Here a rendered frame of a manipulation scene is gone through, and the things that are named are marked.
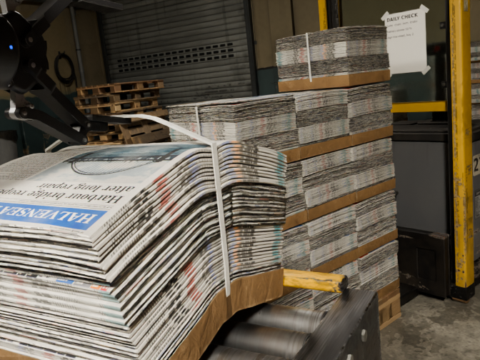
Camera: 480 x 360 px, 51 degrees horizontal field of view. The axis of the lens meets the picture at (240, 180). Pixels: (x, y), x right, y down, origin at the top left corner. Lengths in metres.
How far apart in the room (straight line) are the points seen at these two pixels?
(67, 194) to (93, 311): 0.12
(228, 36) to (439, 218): 6.86
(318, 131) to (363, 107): 0.28
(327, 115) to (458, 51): 0.71
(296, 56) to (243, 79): 6.77
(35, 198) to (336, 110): 1.51
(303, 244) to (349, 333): 1.17
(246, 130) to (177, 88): 8.09
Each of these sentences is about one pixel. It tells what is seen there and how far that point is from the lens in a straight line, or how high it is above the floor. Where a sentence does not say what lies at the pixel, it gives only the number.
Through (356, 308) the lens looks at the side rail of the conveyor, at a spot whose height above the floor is 0.80.
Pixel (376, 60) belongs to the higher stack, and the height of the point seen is 1.15.
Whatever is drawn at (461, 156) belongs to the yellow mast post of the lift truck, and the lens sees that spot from 2.39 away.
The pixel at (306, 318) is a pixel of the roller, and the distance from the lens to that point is 0.73.
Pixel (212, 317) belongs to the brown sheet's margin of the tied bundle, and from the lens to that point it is 0.62.
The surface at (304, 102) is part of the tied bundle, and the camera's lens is 1.79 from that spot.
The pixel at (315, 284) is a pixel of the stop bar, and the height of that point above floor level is 0.81.
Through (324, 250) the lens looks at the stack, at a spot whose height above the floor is 0.47.
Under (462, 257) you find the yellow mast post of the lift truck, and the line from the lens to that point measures 2.52.
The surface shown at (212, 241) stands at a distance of 0.62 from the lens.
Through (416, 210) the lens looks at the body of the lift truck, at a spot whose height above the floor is 0.39.
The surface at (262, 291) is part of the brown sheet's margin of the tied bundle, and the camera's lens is 0.73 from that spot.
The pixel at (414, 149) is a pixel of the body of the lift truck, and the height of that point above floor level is 0.70.
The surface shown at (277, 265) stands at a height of 0.85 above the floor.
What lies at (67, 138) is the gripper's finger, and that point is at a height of 1.08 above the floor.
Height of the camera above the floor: 1.13
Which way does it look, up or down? 11 degrees down
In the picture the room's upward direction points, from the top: 6 degrees counter-clockwise
